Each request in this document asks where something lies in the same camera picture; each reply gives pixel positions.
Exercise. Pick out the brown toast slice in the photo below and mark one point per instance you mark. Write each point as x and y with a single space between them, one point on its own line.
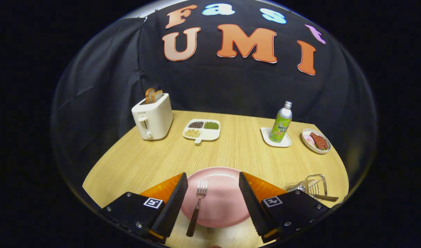
157 95
149 95

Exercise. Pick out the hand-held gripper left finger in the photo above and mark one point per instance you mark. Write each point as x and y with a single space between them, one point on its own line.
172 206

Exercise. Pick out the white divided snack tray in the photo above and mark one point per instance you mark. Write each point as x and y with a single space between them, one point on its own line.
208 135

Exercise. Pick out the green soda bottle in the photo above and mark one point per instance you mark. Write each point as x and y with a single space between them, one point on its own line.
281 125

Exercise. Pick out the pile of green beans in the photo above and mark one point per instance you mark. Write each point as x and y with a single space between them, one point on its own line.
211 125

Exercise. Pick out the pile of dark beans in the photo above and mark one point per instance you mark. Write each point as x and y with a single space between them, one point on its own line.
196 124

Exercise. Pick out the white square coaster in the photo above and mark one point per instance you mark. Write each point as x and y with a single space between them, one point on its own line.
265 134

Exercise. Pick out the pink food slice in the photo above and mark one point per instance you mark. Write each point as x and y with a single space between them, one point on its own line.
308 139

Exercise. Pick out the pile of yellow beans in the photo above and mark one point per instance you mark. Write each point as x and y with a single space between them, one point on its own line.
192 133

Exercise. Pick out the small oval food dish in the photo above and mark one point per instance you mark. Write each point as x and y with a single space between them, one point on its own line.
308 146

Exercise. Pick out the red meat piece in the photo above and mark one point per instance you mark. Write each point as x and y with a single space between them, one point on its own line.
319 141

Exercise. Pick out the large pink plate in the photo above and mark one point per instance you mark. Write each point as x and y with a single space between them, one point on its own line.
224 199

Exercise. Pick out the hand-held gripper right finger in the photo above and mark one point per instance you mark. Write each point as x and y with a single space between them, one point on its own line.
253 206

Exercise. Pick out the cream white toaster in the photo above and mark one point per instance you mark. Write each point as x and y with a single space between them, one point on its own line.
155 119

